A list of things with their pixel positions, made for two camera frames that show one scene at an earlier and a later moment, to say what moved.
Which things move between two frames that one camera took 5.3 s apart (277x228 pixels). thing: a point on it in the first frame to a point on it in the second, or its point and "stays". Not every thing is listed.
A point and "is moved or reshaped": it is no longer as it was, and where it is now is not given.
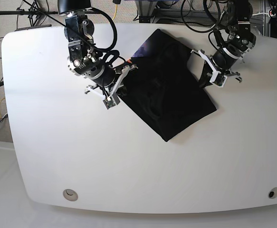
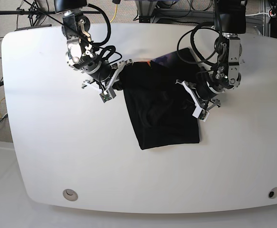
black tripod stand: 33,11 stays
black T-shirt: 165,87 is moved or reshaped
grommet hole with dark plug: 274,193 stays
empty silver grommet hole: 70,194 stays
